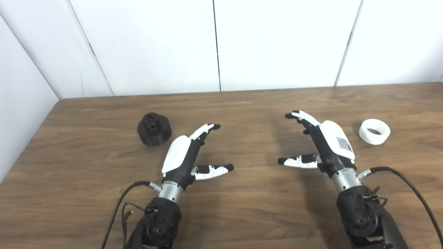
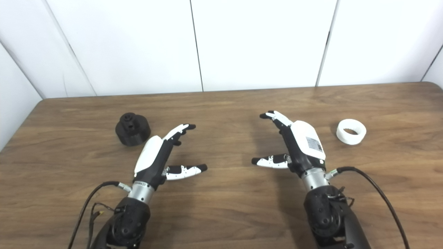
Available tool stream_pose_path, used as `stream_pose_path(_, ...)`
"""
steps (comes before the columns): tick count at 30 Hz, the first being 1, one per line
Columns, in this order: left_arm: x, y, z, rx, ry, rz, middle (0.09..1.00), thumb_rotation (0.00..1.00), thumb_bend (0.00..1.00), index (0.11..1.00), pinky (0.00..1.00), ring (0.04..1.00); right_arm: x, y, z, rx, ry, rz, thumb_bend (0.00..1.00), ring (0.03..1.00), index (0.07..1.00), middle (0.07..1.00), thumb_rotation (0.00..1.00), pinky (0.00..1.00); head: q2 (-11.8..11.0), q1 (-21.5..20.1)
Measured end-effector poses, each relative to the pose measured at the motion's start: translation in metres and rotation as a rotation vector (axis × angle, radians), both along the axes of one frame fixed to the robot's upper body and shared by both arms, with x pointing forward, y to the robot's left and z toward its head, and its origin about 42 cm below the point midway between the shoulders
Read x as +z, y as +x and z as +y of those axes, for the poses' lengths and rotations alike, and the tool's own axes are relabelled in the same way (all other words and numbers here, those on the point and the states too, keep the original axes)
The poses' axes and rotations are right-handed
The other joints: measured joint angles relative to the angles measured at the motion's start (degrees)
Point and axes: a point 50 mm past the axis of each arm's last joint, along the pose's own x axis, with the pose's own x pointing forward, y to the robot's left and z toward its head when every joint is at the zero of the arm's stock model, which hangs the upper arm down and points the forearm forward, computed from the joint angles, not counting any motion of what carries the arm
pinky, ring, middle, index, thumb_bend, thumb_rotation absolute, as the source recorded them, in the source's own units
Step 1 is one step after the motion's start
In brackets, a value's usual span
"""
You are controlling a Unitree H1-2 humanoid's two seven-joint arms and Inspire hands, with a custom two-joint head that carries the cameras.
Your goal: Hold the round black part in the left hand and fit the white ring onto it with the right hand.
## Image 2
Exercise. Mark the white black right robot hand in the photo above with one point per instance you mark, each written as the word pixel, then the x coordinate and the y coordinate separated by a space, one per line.
pixel 306 140

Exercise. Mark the round black part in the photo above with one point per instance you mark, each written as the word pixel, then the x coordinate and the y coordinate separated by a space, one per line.
pixel 133 133

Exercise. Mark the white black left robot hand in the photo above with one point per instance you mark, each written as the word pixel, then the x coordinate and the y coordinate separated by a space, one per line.
pixel 149 155

